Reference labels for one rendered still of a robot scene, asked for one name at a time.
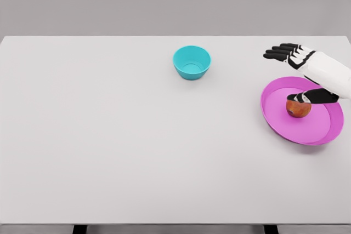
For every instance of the pink plate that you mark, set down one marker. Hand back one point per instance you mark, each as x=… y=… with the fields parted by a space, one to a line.
x=307 y=127

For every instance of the blue bowl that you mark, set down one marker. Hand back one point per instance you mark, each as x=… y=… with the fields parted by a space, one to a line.
x=192 y=63

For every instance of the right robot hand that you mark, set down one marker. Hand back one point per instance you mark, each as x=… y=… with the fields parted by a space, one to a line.
x=323 y=69

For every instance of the red apple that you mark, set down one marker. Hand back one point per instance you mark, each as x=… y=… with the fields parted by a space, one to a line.
x=298 y=109

